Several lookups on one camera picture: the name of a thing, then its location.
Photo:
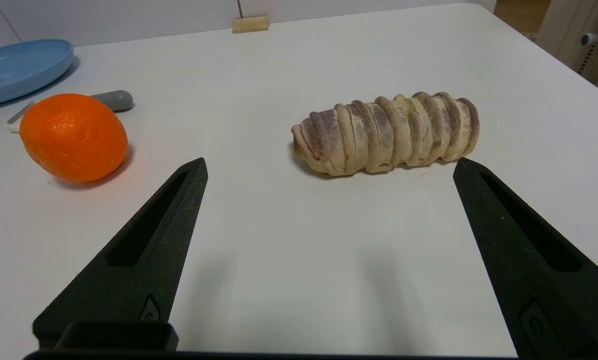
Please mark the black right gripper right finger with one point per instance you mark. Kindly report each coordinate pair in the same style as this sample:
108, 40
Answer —
539, 270

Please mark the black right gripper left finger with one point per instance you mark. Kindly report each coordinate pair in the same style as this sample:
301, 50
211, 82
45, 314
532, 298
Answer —
144, 260

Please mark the blue plate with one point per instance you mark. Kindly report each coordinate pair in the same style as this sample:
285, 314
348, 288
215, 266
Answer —
14, 70

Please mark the orange fruit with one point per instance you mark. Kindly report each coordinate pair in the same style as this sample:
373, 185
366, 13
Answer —
74, 137

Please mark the striped bread loaf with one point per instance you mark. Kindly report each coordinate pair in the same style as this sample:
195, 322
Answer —
386, 132

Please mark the white pegboard shelf unit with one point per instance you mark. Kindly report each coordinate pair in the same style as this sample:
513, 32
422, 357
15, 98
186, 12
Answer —
569, 20

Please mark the small wooden block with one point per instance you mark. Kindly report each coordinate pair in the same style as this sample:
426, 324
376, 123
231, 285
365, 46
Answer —
250, 24

